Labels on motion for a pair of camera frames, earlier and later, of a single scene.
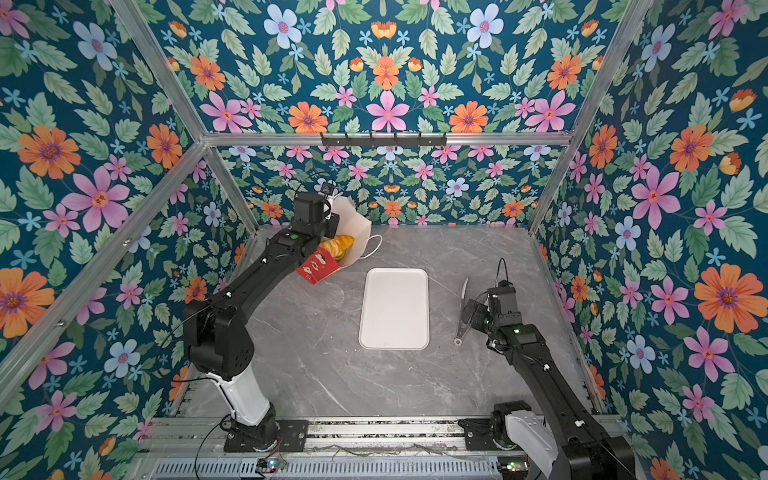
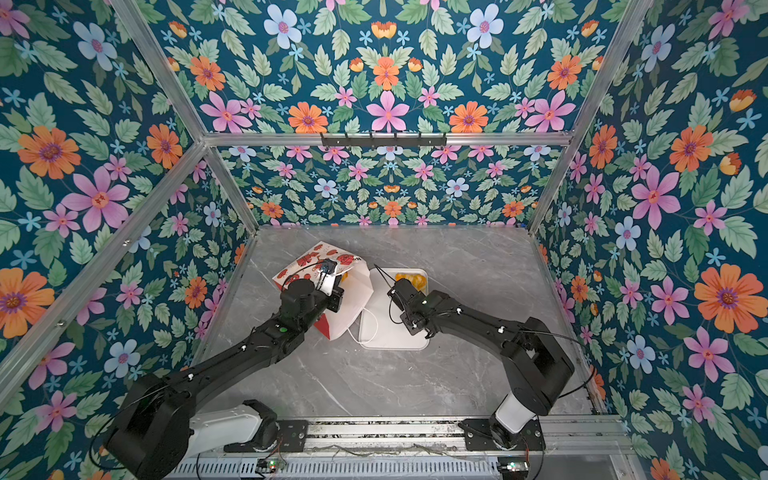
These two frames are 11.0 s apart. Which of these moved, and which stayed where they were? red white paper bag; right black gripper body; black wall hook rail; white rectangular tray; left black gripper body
Moved: right black gripper body; left black gripper body; red white paper bag
Stayed: black wall hook rail; white rectangular tray
